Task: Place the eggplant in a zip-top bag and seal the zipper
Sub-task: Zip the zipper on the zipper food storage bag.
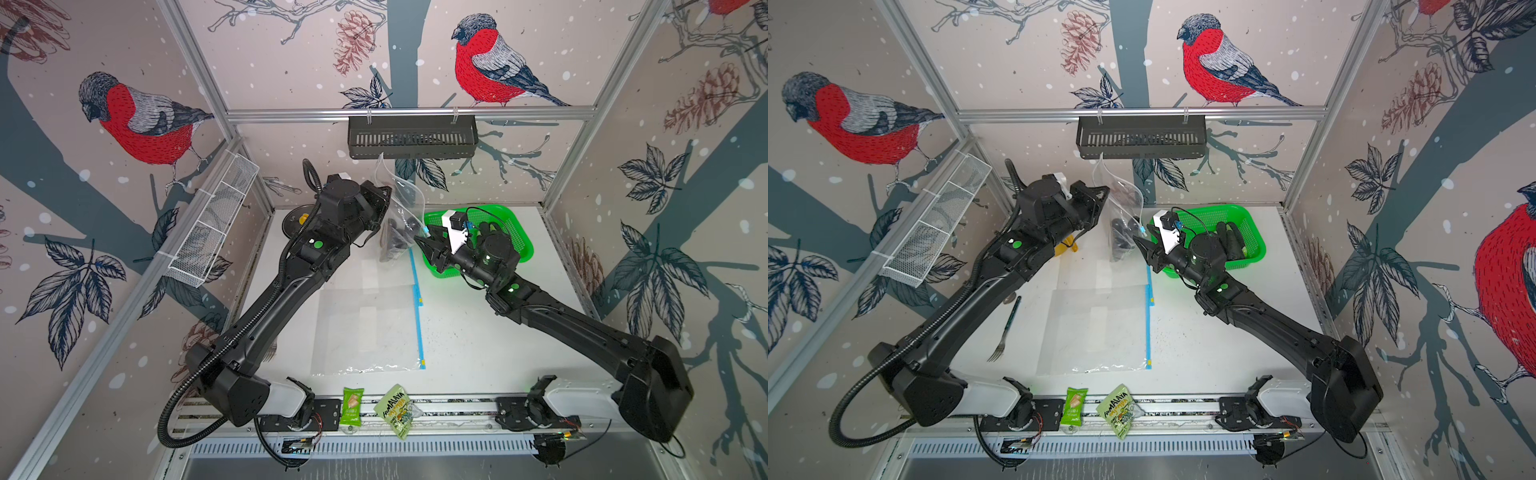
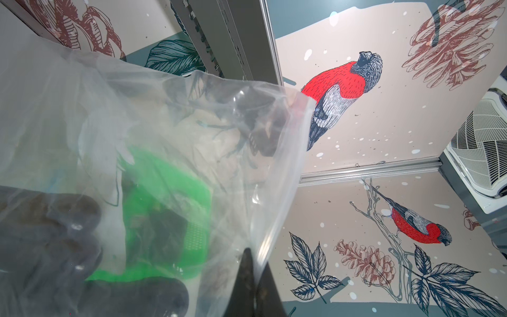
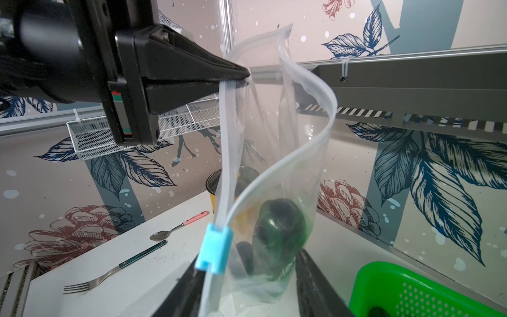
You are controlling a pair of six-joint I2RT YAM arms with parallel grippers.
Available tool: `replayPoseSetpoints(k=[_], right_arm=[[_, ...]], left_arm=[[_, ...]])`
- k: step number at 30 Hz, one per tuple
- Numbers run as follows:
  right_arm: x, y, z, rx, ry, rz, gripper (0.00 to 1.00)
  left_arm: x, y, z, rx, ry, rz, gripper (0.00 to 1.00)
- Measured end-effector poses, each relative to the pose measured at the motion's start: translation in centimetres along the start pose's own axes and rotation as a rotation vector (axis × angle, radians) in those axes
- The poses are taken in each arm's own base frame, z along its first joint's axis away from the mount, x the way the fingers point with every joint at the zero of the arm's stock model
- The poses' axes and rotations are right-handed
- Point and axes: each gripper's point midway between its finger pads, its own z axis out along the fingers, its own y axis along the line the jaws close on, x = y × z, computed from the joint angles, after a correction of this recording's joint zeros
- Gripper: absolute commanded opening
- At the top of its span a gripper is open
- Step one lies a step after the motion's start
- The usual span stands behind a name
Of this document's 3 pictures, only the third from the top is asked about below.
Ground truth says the small clear zip-top bag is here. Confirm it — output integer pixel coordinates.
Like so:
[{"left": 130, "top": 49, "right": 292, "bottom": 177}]
[{"left": 195, "top": 26, "right": 337, "bottom": 316}]

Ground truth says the dark eggplant green stem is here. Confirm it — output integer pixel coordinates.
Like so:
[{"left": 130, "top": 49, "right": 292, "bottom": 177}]
[{"left": 252, "top": 198, "right": 307, "bottom": 281}]

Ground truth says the large clear zip-top bag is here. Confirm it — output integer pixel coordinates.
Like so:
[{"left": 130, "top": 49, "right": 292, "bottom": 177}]
[{"left": 118, "top": 262, "right": 191, "bottom": 316}]

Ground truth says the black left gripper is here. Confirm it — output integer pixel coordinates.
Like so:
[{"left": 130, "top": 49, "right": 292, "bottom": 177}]
[{"left": 1, "top": 1, "right": 250, "bottom": 143}]

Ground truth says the yellow pot with lid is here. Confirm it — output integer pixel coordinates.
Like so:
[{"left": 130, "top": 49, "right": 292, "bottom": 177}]
[{"left": 205, "top": 165, "right": 260, "bottom": 215}]

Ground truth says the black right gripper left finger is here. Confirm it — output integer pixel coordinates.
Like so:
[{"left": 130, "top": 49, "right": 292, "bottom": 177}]
[{"left": 152, "top": 258, "right": 205, "bottom": 317}]

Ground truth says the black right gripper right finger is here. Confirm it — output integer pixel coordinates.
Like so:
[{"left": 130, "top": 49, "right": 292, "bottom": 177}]
[{"left": 296, "top": 249, "right": 354, "bottom": 317}]

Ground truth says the pink handled spoon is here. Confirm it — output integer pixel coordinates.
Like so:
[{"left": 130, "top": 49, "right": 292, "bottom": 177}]
[{"left": 149, "top": 211, "right": 209, "bottom": 241}]

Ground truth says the white wire mesh basket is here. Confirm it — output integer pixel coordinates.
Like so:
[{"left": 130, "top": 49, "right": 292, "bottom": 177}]
[{"left": 67, "top": 94, "right": 220, "bottom": 161}]

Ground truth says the black hanging wire shelf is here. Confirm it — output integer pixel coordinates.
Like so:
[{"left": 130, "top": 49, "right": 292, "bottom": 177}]
[{"left": 306, "top": 46, "right": 506, "bottom": 142}]

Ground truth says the green plastic basket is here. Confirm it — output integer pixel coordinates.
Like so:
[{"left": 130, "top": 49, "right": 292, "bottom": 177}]
[{"left": 349, "top": 262, "right": 505, "bottom": 316}]

